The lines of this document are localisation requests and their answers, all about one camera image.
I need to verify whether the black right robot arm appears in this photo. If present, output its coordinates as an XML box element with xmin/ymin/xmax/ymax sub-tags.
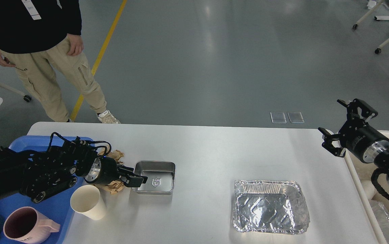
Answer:
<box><xmin>318</xmin><ymin>98</ymin><xmax>389</xmax><ymax>201</ymax></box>

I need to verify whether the clear floor plate left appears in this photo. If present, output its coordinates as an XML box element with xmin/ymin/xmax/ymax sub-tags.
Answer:
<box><xmin>270</xmin><ymin>112</ymin><xmax>287</xmax><ymax>124</ymax></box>

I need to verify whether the clear floor plate right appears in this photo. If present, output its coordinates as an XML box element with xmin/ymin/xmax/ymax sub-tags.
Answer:
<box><xmin>287</xmin><ymin>111</ymin><xmax>305</xmax><ymax>123</ymax></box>

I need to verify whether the person's left hand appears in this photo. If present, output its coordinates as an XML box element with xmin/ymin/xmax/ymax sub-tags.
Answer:
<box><xmin>67</xmin><ymin>34</ymin><xmax>84</xmax><ymax>57</ymax></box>

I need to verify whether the person in black top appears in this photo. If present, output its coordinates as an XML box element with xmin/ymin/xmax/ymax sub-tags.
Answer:
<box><xmin>0</xmin><ymin>0</ymin><xmax>120</xmax><ymax>124</ymax></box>

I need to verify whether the pink mug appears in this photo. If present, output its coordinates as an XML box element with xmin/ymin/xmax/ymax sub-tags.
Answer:
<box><xmin>3</xmin><ymin>206</ymin><xmax>60</xmax><ymax>244</ymax></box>

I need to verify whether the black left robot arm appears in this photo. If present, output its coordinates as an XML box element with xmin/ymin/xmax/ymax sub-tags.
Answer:
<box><xmin>0</xmin><ymin>132</ymin><xmax>148</xmax><ymax>203</ymax></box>

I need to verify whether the clear floor plate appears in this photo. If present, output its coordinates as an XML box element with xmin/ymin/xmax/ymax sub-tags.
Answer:
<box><xmin>270</xmin><ymin>112</ymin><xmax>287</xmax><ymax>124</ymax></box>
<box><xmin>287</xmin><ymin>111</ymin><xmax>305</xmax><ymax>123</ymax></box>

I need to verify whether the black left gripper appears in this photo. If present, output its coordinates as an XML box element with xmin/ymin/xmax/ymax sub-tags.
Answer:
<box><xmin>84</xmin><ymin>157</ymin><xmax>148</xmax><ymax>187</ymax></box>

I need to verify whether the white rolling chair base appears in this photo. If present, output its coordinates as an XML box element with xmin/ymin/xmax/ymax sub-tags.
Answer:
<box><xmin>352</xmin><ymin>0</ymin><xmax>389</xmax><ymax>55</ymax></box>

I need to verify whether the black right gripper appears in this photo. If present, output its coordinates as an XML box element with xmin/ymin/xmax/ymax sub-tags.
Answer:
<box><xmin>318</xmin><ymin>99</ymin><xmax>389</xmax><ymax>164</ymax></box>

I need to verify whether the aluminium foil tray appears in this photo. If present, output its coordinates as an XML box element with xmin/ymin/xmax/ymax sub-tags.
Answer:
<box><xmin>232</xmin><ymin>180</ymin><xmax>310</xmax><ymax>235</ymax></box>

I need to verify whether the square steel tray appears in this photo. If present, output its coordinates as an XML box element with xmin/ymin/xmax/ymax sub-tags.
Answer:
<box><xmin>131</xmin><ymin>161</ymin><xmax>176</xmax><ymax>196</ymax></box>

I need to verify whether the cream paper cup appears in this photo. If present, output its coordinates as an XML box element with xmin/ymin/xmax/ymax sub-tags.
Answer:
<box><xmin>69</xmin><ymin>184</ymin><xmax>107</xmax><ymax>220</ymax></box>

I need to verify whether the clear plastic bag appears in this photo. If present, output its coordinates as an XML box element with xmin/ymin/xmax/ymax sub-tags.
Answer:
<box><xmin>369</xmin><ymin>200</ymin><xmax>389</xmax><ymax>244</ymax></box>

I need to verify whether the blue plastic tray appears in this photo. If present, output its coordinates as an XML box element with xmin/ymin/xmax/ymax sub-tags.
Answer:
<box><xmin>0</xmin><ymin>136</ymin><xmax>84</xmax><ymax>244</ymax></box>

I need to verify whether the cream plastic bin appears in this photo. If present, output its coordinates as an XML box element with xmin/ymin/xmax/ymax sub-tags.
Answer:
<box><xmin>344</xmin><ymin>131</ymin><xmax>389</xmax><ymax>244</ymax></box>

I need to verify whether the crumpled brown paper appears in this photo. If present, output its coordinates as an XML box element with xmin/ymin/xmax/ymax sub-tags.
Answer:
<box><xmin>95</xmin><ymin>149</ymin><xmax>125</xmax><ymax>195</ymax></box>

